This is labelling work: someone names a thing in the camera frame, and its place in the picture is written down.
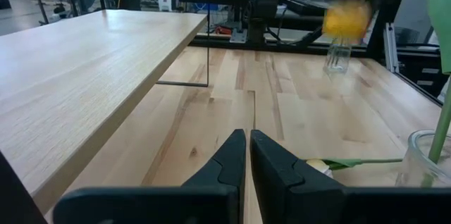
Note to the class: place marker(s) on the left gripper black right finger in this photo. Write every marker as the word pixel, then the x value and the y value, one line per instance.
pixel 299 203

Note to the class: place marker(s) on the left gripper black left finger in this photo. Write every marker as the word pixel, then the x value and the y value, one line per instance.
pixel 211 203

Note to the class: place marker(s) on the pink peach tulip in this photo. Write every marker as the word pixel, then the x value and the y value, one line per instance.
pixel 317 165

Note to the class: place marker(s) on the clear glass vase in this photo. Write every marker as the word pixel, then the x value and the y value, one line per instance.
pixel 410 167
pixel 337 62

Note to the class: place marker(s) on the pale yellow tulip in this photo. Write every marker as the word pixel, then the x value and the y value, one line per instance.
pixel 347 19

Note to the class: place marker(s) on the red tulip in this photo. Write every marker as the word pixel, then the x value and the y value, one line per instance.
pixel 440 12

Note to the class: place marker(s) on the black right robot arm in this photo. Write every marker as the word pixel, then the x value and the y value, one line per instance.
pixel 262 12

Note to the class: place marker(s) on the grey metal bracket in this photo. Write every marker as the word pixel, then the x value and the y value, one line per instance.
pixel 239 35

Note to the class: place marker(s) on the silver aluminium extrusion post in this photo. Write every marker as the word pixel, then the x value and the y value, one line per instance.
pixel 391 51

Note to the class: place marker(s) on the wooden shelf with black frame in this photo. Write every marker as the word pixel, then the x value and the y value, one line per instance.
pixel 70 76

